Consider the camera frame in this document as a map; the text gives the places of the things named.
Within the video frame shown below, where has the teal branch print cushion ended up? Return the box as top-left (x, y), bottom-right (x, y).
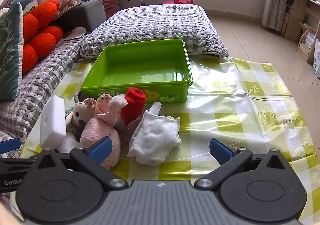
top-left (0, 2), bottom-right (24, 102)

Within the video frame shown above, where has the beige plush rabbit toy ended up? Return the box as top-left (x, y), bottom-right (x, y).
top-left (64, 94), bottom-right (113, 143)

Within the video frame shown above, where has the yellow checked plastic tablecloth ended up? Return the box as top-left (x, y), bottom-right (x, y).
top-left (20, 55), bottom-right (320, 225)

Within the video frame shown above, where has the grey sofa armrest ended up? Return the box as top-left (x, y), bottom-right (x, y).
top-left (54, 0), bottom-right (107, 33)

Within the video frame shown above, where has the white towel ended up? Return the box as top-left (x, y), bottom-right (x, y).
top-left (127, 101), bottom-right (181, 167)

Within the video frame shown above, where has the orange carrot plush pillow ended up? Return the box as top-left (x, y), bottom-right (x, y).
top-left (22, 26), bottom-right (64, 74)
top-left (22, 0), bottom-right (61, 43)

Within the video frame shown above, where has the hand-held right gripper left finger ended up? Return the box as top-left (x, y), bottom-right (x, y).
top-left (27, 137), bottom-right (128, 192)

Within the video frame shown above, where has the white scalloped paper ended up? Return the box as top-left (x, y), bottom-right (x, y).
top-left (64, 27), bottom-right (87, 40)

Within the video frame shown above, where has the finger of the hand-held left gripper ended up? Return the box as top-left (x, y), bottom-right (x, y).
top-left (0, 139), bottom-right (22, 153)

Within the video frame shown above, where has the green plastic box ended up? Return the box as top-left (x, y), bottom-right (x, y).
top-left (80, 39), bottom-right (193, 104)

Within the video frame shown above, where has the pink basket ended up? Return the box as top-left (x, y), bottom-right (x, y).
top-left (102, 0), bottom-right (118, 12)

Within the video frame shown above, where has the grey knitted cushion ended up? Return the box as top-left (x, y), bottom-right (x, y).
top-left (80, 4), bottom-right (229, 59)

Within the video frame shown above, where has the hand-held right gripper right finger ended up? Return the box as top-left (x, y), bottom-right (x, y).
top-left (194, 137), bottom-right (292, 190)

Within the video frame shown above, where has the wooden bookshelf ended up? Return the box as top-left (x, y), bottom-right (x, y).
top-left (281, 0), bottom-right (320, 63)

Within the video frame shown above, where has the white sponge block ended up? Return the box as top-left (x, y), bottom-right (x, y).
top-left (40, 95), bottom-right (67, 149)

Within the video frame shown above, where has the grey checked quilted sofa cover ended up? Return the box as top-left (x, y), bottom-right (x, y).
top-left (0, 32), bottom-right (88, 142)

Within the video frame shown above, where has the white and green paper bag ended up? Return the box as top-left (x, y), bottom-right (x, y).
top-left (312, 39), bottom-right (320, 78)

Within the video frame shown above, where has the pink plush toy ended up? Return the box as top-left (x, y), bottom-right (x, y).
top-left (80, 95), bottom-right (128, 169)

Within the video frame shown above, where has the white cloth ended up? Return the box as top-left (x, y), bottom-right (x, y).
top-left (59, 136), bottom-right (81, 153)

